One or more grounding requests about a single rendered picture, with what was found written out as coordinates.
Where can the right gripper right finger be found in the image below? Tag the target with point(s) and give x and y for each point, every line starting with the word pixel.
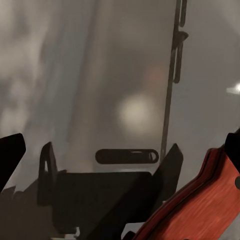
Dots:
pixel 232 149

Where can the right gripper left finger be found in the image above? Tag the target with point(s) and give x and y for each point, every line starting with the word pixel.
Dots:
pixel 12 150

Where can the parer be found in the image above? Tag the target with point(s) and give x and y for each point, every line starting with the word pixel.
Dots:
pixel 208 210

